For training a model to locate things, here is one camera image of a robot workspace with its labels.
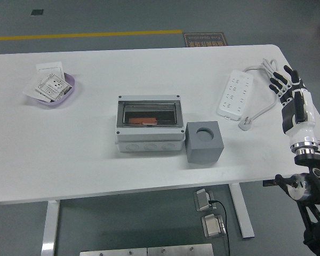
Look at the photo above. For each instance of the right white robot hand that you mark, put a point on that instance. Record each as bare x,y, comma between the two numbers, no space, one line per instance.
300,120

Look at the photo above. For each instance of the grey junction box clear lid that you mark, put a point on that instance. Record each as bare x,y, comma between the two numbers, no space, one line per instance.
149,136

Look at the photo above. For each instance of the orange cylinder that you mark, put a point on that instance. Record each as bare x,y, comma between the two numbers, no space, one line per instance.
141,120

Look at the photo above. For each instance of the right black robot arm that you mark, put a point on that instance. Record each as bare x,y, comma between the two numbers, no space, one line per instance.
313,173

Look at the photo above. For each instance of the grey cube with round hole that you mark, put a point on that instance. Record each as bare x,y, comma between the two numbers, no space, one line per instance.
202,152

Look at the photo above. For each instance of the white power strip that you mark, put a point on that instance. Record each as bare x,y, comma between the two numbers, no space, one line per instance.
236,93

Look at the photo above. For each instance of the white table leg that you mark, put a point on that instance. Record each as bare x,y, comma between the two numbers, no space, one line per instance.
242,213
50,226

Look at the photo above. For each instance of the brown floor sign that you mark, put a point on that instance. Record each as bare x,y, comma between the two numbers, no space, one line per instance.
204,40

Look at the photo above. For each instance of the small metal foot pedal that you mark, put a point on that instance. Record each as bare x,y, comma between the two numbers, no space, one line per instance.
202,200

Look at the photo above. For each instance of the large metal foot pedal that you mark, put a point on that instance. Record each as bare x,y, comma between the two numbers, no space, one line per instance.
212,225

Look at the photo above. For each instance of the purple plastic tray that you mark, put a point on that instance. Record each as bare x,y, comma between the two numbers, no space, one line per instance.
69,94

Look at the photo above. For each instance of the printed white socket panel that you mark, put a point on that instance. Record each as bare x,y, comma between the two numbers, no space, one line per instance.
52,85

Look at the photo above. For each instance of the white packaged plate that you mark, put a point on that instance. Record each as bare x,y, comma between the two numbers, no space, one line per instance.
29,89

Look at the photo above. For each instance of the dark floor hatch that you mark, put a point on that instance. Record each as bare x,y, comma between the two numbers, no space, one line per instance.
37,12

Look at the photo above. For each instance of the metal base plate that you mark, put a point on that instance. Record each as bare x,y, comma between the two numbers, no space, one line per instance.
180,250
112,252

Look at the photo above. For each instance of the plain white switch plate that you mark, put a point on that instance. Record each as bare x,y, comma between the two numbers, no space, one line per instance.
49,68

